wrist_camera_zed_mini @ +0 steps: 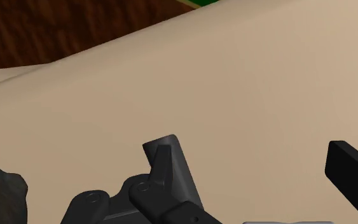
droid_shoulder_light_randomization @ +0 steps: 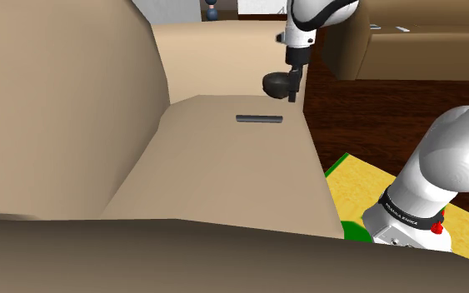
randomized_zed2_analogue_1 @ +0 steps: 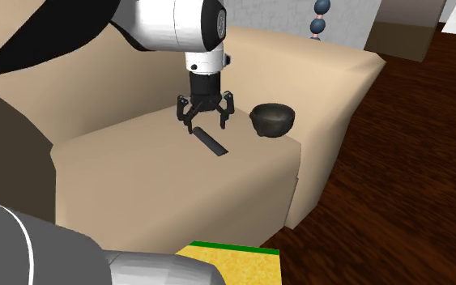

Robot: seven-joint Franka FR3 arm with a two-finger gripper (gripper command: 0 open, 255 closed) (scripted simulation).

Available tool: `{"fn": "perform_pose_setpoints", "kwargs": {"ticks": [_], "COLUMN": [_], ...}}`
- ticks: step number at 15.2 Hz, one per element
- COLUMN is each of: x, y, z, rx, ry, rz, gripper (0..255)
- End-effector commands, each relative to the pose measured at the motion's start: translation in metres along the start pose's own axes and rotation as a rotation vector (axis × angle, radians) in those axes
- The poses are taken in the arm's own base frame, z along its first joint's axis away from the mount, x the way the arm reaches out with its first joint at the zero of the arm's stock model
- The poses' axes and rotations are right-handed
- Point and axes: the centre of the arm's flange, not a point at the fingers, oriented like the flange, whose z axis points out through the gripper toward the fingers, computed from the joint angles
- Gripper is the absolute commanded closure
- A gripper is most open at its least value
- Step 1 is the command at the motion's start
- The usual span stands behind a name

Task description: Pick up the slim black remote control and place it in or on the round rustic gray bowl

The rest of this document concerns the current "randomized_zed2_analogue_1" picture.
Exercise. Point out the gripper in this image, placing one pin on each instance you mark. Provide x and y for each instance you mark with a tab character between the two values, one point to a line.
205	88

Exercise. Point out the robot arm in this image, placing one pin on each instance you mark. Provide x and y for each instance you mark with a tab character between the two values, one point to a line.
164	23

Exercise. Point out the black flat remote control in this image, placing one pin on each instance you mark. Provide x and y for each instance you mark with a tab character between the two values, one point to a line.
211	142

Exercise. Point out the black bowl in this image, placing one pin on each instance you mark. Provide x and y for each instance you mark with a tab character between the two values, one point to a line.
271	119

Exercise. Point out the beige sofa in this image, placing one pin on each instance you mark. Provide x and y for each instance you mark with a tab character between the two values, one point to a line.
152	189

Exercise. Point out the blue beaded floor lamp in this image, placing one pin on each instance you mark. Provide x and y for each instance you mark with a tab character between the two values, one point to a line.
318	24

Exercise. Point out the yellow robot stand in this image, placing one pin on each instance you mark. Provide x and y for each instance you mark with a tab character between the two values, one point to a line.
243	266

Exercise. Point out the brown cabinet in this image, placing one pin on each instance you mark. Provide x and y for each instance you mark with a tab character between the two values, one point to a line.
403	33

